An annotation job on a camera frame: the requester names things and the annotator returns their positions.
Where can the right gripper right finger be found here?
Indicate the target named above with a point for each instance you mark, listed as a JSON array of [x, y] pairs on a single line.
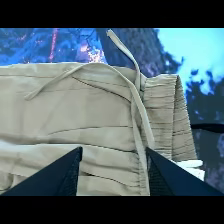
[[173, 180]]

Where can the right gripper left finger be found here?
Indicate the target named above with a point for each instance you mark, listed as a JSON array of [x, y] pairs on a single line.
[[56, 178]]

